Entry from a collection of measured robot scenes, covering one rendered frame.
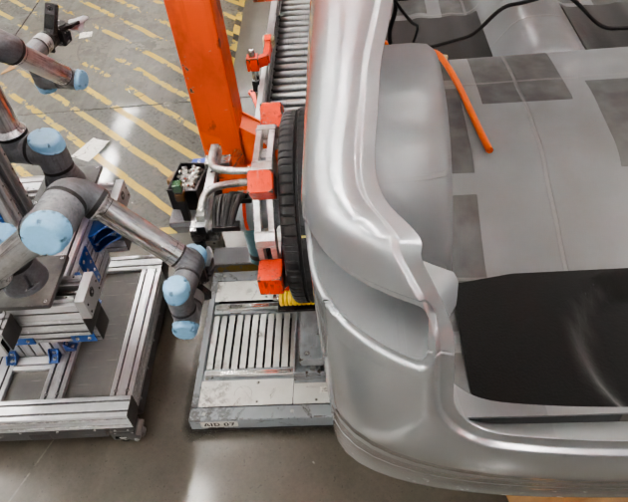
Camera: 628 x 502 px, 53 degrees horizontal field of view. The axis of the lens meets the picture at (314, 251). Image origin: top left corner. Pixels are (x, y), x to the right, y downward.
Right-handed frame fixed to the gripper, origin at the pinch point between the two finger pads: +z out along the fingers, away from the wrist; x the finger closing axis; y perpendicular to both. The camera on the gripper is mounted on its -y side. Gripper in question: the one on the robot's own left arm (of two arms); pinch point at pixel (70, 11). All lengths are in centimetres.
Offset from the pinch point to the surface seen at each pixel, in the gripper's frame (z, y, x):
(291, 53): 148, 91, 52
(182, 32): -23, -13, 59
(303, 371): -79, 94, 121
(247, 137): -17, 32, 79
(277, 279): -95, 20, 115
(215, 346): -69, 108, 79
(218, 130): -22, 28, 69
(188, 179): -19, 60, 51
